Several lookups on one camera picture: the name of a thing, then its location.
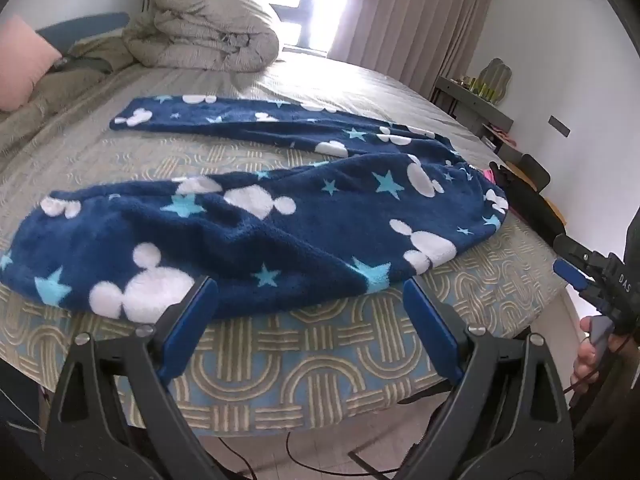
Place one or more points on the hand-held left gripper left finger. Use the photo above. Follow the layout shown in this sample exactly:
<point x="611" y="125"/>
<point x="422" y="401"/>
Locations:
<point x="192" y="322"/>

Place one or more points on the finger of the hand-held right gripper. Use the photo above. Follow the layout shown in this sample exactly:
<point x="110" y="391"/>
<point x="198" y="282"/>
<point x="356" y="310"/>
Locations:
<point x="575" y="247"/>
<point x="570" y="272"/>

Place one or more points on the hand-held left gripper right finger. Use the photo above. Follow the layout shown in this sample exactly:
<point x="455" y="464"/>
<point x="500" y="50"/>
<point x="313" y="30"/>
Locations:
<point x="430" y="332"/>

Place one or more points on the blue fleece printed pants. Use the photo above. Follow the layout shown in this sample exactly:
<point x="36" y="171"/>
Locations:
<point x="300" y="225"/>

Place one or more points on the person's right hand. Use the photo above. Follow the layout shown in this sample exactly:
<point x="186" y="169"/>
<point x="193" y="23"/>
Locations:
<point x="586" y="365"/>

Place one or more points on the yellow wooden stool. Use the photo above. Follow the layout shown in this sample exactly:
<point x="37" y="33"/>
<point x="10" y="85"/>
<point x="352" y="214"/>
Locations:
<point x="534" y="172"/>

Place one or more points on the bed with patterned bedspread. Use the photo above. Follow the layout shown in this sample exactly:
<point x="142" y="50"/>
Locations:
<point x="280" y="355"/>

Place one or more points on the pink cloth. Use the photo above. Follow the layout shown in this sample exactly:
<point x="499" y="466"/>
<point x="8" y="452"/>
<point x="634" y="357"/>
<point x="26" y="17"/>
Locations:
<point x="502" y="135"/>

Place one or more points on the grey desk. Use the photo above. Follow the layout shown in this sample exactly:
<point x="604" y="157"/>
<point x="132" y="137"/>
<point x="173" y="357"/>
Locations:
<point x="480" y="110"/>

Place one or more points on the green potted plant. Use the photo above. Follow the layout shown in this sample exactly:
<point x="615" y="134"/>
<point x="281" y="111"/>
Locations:
<point x="497" y="77"/>

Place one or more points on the group of green bottles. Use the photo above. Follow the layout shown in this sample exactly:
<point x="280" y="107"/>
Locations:
<point x="477" y="87"/>

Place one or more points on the crumpled olive blanket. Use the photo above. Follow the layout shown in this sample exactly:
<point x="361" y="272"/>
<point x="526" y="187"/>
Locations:
<point x="55" y="90"/>

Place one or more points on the folded beige duvet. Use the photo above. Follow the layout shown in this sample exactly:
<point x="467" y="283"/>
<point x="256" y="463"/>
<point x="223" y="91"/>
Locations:
<point x="210" y="25"/>

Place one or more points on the pink pillow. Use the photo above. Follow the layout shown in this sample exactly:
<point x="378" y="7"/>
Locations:
<point x="22" y="60"/>

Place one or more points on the blue headboard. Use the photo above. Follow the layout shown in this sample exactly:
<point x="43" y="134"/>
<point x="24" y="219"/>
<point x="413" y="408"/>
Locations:
<point x="85" y="27"/>

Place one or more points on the dark framed window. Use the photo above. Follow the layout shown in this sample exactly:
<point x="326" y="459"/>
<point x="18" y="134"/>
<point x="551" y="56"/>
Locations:
<point x="310" y="0"/>

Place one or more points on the grey wall plate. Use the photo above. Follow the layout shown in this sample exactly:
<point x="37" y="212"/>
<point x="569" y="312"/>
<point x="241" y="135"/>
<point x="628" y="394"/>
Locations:
<point x="559" y="126"/>

